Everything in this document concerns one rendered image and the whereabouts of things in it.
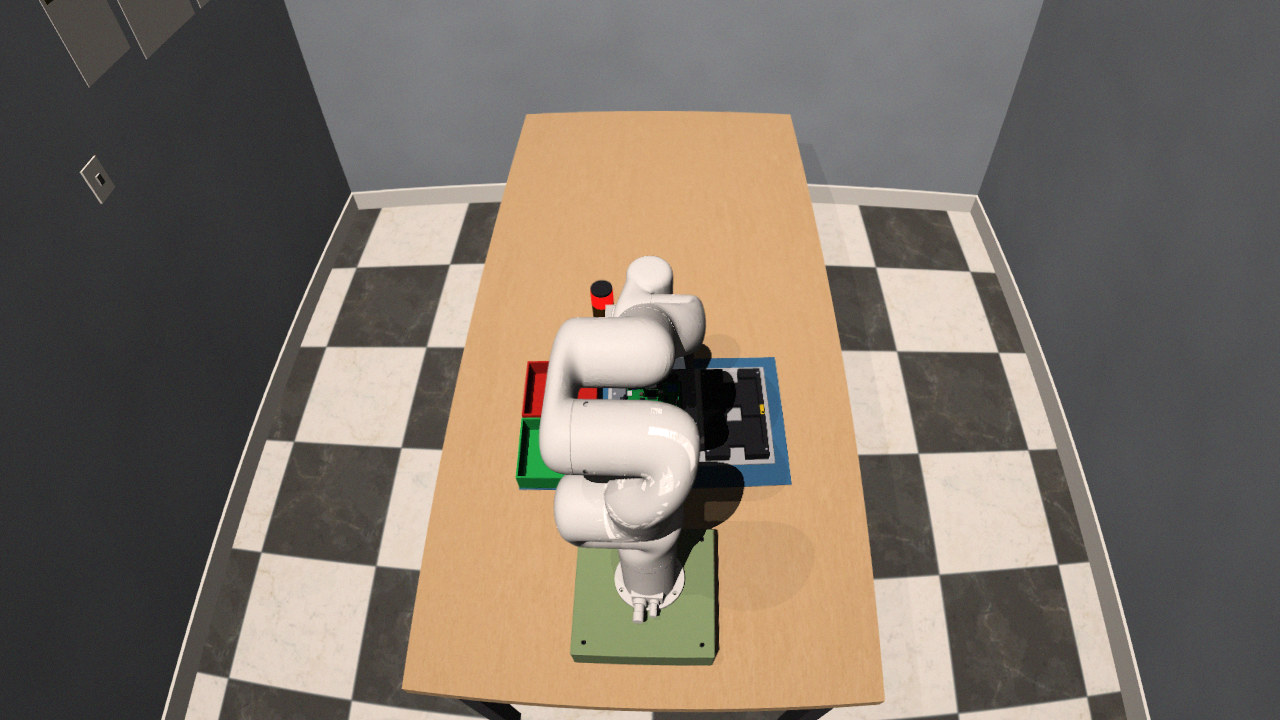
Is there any red bin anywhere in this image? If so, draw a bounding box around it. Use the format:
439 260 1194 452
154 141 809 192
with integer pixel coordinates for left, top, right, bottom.
522 361 599 418

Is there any green open-top bin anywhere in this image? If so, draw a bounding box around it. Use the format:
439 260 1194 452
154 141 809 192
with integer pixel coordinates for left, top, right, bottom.
516 418 564 488

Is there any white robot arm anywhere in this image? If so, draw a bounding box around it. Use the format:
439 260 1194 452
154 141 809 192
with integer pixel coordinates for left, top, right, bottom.
539 256 707 623

